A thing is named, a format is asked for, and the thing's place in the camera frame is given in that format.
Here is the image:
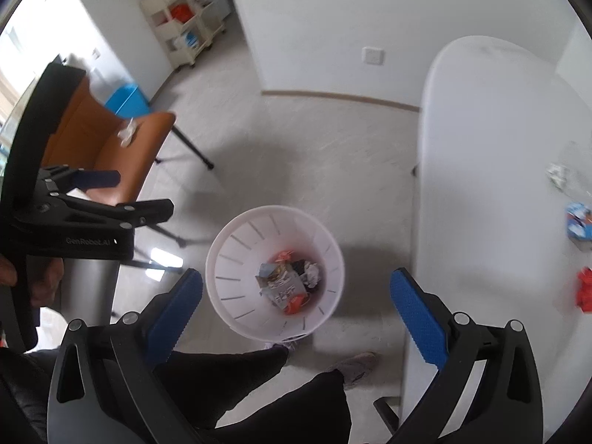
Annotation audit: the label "person's left hand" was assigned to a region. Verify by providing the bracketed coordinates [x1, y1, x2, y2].
[0, 257, 64, 309]

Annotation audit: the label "blue plastic bin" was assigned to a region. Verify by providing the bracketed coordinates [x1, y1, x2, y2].
[104, 83, 151, 118]

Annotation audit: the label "crumpled clear silver wrapper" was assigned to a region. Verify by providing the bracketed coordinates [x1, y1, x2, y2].
[546, 162, 569, 191]

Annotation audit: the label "cream storage shelf cart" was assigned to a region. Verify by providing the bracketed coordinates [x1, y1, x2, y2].
[139, 0, 227, 70]

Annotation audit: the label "person's black trouser legs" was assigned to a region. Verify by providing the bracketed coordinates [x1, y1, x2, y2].
[154, 345, 352, 443]

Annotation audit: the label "white plastic waste basket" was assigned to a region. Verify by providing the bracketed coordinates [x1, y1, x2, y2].
[206, 205, 345, 342]

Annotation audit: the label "white wall socket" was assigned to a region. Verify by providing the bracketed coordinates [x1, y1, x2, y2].
[362, 46, 384, 65]

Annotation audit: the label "clear printed snack bag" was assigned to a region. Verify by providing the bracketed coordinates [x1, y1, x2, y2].
[256, 260, 310, 315]

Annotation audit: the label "person's left black sleeve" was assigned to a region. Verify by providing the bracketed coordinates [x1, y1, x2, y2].
[1, 348, 59, 443]

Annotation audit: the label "black woven mesh mat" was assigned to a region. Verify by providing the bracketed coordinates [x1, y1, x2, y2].
[576, 267, 592, 313]

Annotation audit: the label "orange leather chair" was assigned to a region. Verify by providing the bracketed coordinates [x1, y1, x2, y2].
[41, 77, 214, 205]

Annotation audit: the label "grey shoe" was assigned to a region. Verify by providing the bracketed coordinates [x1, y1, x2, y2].
[329, 352, 379, 389]

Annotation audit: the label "white crumpled tissue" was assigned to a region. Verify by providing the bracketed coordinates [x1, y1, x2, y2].
[117, 117, 138, 147]

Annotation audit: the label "white newspaper ball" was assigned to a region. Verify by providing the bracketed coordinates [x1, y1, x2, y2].
[302, 260, 322, 291]

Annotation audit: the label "blue white carton wrapper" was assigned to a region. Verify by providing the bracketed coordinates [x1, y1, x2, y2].
[566, 202, 592, 243]

